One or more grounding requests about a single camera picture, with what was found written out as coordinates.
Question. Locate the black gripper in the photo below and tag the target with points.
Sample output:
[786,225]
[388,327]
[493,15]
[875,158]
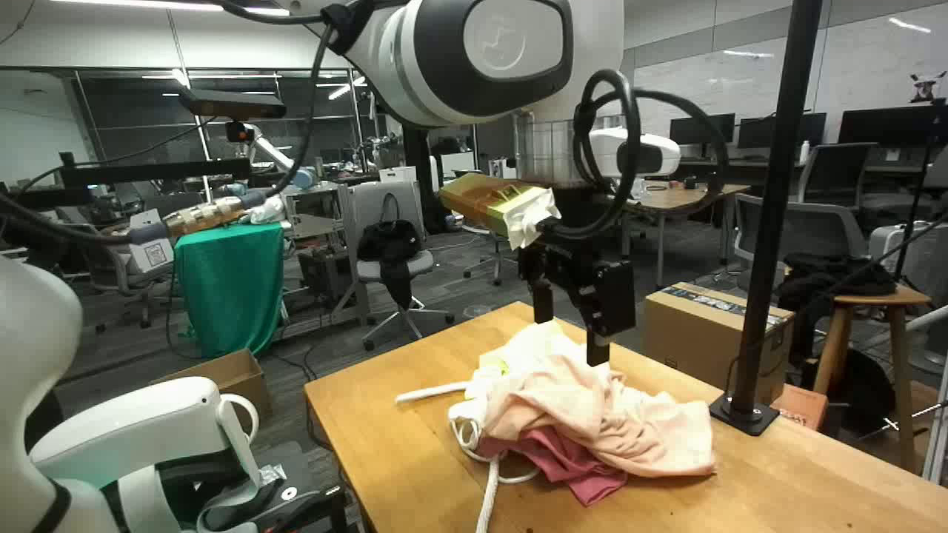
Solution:
[568,222]

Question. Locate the light pink towel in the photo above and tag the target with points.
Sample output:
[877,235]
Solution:
[592,403]

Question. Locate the magenta cloth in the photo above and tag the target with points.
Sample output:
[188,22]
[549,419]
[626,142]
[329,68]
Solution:
[573,462]

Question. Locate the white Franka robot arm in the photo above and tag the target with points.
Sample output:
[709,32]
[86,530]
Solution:
[394,59]

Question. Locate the cardboard box with black tape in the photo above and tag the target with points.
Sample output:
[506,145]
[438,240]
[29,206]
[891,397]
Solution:
[691,336]

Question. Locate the wooden office desk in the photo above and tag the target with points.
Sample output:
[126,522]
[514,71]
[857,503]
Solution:
[691,197]

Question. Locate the black bag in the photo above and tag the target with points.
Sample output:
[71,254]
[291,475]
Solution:
[388,246]

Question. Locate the black computer monitor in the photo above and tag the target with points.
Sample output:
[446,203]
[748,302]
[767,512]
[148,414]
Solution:
[703,132]
[755,132]
[890,124]

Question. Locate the light grey swivel chair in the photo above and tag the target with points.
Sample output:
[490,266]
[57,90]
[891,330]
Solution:
[370,203]

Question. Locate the black vertical pole with base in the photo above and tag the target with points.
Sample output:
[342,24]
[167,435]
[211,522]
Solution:
[779,197]

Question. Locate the pink flat box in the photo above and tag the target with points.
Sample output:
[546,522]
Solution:
[801,407]

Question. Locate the black jacket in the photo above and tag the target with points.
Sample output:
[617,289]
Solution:
[829,283]

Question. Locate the grey office chair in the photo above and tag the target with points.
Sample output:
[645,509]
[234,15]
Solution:
[834,173]

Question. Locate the wooden stool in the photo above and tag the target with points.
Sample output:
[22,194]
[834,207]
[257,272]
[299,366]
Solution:
[869,299]

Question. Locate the green draped cloth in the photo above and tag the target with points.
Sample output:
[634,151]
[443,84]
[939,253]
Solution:
[226,286]

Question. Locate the small plain cardboard box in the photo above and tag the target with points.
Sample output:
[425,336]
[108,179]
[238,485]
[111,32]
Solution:
[231,374]

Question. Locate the black tripod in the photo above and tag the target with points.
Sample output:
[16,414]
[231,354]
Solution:
[925,90]

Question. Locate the white paper sign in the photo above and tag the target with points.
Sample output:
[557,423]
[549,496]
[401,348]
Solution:
[148,240]

